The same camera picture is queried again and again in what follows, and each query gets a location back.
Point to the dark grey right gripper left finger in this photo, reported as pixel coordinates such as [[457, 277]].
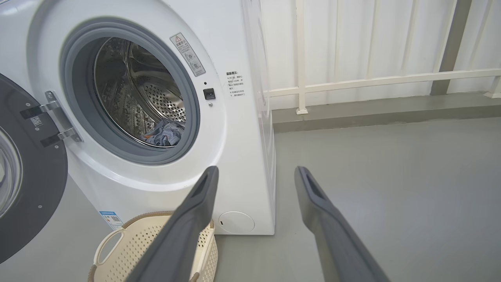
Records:
[[184, 235]]

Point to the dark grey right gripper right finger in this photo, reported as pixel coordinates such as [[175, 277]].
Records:
[[336, 239]]

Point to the blue garment with orange print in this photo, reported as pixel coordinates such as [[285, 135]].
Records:
[[166, 135]]

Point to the round glass washing machine door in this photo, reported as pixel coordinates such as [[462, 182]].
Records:
[[39, 188]]

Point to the cream perforated laundry basket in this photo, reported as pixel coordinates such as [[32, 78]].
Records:
[[129, 250]]

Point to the white front-load washing machine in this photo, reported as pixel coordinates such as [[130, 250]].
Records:
[[235, 156]]

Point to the black square door latch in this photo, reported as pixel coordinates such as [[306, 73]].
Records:
[[209, 93]]

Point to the silver metal door hinge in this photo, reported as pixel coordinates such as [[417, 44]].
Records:
[[62, 117]]

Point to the grey rubber door gasket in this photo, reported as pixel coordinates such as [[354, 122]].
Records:
[[76, 98]]

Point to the round white filter cover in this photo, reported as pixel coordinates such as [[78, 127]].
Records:
[[236, 222]]

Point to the blue energy label sticker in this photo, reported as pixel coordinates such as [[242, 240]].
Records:
[[111, 220]]

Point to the white metal railing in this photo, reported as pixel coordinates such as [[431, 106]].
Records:
[[352, 83]]

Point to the perforated steel washer drum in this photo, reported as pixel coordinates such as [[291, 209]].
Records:
[[129, 86]]

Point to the printed instruction text label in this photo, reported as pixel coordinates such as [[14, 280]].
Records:
[[235, 84]]

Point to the grey warning sticker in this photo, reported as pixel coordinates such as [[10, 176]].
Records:
[[188, 55]]

